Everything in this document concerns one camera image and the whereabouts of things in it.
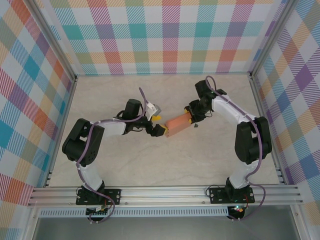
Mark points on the salmon paper box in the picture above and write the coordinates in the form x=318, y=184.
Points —
x=177, y=123

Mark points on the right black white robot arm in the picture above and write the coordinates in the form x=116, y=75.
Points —
x=252, y=142

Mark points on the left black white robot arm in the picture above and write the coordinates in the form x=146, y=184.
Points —
x=77, y=147

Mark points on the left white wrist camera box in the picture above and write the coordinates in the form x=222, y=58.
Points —
x=153, y=110

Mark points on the long aluminium mounting rail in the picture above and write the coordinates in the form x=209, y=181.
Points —
x=162, y=195

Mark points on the aluminium table side rail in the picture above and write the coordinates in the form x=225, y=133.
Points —
x=267, y=112
x=63, y=112

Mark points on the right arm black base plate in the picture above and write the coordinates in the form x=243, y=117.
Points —
x=217, y=196

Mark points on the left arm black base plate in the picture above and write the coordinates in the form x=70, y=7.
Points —
x=113, y=196

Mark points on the aluminium frame post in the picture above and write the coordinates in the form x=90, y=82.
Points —
x=271, y=40
x=52, y=42

